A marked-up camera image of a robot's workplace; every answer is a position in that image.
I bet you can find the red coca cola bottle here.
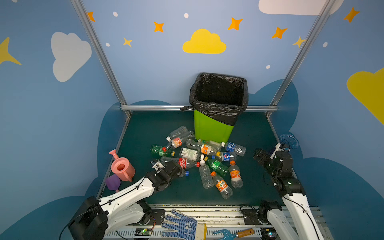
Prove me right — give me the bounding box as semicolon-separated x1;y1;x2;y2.
159;157;200;169

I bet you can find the aluminium frame back rail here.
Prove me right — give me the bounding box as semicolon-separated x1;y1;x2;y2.
121;104;279;113

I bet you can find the green plastic trash bin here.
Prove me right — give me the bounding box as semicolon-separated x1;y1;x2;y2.
194;110;234;143

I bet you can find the blue dotted work glove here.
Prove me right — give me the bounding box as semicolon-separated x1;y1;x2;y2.
161;209;207;240

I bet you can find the pink toy watering can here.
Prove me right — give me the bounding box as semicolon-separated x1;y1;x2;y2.
109;150;136;182

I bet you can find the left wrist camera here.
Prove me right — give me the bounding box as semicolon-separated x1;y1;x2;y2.
151;161;164;171

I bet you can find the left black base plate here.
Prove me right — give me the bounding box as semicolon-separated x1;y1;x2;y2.
139;209;166;226

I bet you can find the green sprite bottle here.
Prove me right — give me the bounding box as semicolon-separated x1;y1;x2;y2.
204;157;229;177

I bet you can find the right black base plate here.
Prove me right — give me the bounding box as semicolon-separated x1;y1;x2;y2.
240;205;269;225

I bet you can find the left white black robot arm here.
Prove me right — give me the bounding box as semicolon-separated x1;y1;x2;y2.
67;162;183;240

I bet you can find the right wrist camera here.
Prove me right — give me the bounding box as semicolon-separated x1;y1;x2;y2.
270;143;284;160

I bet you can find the clear bottle white cap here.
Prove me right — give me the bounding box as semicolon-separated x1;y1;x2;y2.
166;126;188;142

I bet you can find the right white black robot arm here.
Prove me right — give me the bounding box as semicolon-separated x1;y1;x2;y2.
254;144;324;240

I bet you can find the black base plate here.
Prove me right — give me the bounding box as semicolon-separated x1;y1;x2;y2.
240;205;269;225
139;209;166;226

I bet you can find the crushed green bottle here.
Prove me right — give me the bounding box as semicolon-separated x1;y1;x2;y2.
151;145;175;159

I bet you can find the tall clear empty bottle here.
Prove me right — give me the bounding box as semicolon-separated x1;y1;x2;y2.
199;160;214;189

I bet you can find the purple ribbed plastic vase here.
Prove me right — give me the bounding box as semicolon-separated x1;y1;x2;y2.
279;134;299;152

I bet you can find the crushed orange label bottle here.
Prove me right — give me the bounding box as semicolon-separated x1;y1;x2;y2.
186;139;221;156

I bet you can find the orange fanta bottle upper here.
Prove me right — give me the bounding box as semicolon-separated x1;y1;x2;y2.
229;161;243;189

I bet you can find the blue label water bottle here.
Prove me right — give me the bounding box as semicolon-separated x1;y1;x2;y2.
221;142;247;157

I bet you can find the teal fork wooden handle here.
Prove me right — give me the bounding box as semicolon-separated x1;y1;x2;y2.
213;229;255;240

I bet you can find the orange fanta bottle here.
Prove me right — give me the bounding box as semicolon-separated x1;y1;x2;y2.
229;161;243;189
211;171;233;200

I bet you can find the pepsi bottle yellow cap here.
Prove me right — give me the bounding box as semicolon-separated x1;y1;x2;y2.
212;152;237;162

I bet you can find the black bin liner bag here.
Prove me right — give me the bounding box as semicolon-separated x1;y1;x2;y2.
180;73;249;126

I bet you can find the orange fanta bottle lower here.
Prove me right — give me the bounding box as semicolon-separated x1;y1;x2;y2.
211;171;233;200

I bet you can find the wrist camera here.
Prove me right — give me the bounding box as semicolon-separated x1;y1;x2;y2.
151;161;164;171
270;143;284;160

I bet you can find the clear bottle red label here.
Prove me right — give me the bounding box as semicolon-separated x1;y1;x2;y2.
162;131;195;152

